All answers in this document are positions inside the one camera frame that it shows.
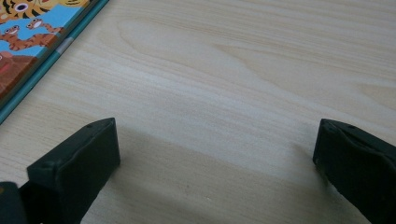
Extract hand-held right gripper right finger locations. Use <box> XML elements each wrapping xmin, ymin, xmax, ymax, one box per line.
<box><xmin>312</xmin><ymin>118</ymin><xmax>396</xmax><ymax>224</ymax></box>

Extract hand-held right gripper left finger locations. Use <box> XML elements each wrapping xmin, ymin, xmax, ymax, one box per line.
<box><xmin>19</xmin><ymin>117</ymin><xmax>121</xmax><ymax>224</ymax></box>

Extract colourful picture book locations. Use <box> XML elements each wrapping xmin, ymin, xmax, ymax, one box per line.
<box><xmin>0</xmin><ymin>0</ymin><xmax>110</xmax><ymax>125</ymax></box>

